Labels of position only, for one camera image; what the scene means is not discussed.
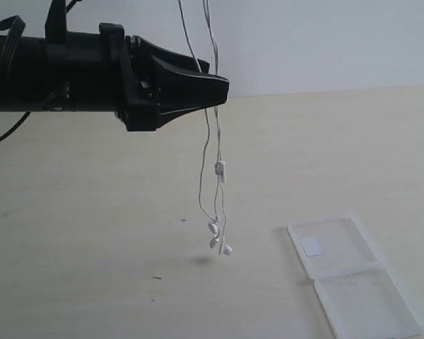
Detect white wired earphones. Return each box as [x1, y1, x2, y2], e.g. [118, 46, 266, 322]
[177, 1, 234, 256]

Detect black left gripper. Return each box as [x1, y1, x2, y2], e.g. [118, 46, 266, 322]
[45, 23, 230, 131]

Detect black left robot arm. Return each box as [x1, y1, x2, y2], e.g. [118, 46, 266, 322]
[0, 23, 230, 132]

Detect clear plastic storage case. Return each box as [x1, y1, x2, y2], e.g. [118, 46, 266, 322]
[288, 213, 424, 338]

